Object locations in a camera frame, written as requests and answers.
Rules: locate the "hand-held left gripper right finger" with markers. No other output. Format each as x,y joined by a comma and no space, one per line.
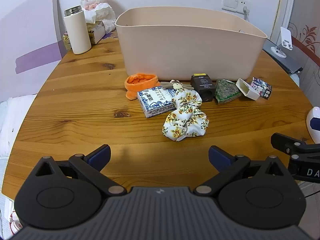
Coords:
220,157

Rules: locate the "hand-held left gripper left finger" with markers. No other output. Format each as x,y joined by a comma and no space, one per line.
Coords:
99,155

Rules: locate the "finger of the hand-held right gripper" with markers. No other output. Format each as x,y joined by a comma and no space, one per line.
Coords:
285,142

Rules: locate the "white and blue device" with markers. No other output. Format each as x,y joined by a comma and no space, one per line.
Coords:
314,125

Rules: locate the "floral yellow white scrunchie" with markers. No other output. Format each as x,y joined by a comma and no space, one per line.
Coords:
186,120

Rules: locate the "colourful patterned small box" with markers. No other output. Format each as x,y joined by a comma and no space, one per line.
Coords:
262,87

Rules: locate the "white small open box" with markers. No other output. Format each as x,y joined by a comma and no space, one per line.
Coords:
247,90

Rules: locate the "green packet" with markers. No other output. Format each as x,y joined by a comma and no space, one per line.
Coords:
226,91

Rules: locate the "black small box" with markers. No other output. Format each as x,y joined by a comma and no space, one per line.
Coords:
203,86

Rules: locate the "blue and white patterned box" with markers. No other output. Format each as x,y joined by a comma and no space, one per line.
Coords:
156,101

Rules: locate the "orange cloth pouch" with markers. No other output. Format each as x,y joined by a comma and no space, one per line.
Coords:
140,82

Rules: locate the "grey laptop stand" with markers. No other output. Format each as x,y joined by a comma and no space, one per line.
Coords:
285,58

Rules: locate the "white bedding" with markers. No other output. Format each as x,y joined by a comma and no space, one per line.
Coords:
13,122

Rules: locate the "white phone stand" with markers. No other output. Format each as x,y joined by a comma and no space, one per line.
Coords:
285,38

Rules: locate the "beige plastic storage bin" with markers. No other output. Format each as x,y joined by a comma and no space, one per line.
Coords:
190,45

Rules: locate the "gold wrapped item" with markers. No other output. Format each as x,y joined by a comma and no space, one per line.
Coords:
67,41

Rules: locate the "tissue box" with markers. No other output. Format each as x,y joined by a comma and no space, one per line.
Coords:
98,31

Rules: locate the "white thermos bottle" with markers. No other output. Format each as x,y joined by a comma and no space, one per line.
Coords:
77,32

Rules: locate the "lilac cardboard board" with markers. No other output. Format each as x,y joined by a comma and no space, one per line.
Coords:
30,30

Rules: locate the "white tissue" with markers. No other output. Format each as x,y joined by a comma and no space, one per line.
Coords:
96,11

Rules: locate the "white wall socket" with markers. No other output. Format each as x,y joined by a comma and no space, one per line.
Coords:
233,3

